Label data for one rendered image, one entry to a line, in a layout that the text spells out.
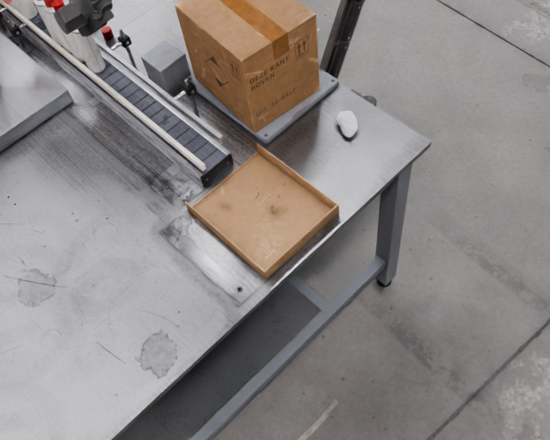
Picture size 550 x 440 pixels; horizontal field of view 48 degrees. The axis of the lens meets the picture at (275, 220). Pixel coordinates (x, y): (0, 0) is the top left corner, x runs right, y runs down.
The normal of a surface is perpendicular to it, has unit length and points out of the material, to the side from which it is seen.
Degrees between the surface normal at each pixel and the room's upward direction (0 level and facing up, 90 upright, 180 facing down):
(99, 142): 0
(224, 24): 0
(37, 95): 0
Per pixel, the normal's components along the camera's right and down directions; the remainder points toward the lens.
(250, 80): 0.62, 0.62
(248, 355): -0.10, -0.53
